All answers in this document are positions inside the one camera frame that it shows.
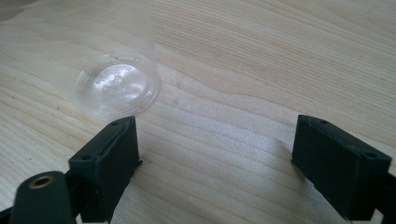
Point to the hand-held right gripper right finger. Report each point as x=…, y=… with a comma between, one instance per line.
x=336, y=165

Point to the clear plastic cup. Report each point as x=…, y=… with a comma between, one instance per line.
x=120, y=85

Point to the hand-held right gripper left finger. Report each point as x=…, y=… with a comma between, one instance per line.
x=106, y=161

